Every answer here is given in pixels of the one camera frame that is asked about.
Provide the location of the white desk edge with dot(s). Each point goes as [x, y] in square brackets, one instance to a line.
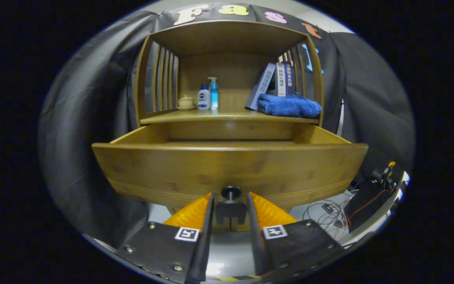
[373, 228]

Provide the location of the black device with orange tip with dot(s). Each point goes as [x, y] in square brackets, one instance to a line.
[384, 171]

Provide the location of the white pump bottle blue cap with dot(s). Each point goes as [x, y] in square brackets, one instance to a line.
[203, 99]

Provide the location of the black equipment case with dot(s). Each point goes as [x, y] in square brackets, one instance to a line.
[365, 201]

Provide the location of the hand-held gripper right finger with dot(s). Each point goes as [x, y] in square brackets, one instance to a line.
[255, 236]

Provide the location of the clear blue pump bottle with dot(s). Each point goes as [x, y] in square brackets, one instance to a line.
[213, 96]

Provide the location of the wooden countertop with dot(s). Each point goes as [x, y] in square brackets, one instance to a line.
[227, 115]

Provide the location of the wooden drawer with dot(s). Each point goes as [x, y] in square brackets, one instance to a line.
[231, 165]

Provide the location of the dark blue book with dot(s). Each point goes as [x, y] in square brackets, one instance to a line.
[290, 77]

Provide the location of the grey book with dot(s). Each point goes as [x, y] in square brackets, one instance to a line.
[261, 86]

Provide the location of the wooden cabinet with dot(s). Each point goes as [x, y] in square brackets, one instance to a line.
[227, 39]

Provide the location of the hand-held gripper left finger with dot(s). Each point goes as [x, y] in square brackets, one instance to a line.
[205, 236]

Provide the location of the white spine book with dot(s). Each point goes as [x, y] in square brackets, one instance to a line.
[281, 79]

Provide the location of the blue towel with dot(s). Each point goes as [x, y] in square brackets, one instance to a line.
[290, 105]

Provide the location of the cream lidded teacup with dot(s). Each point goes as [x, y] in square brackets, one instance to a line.
[185, 102]

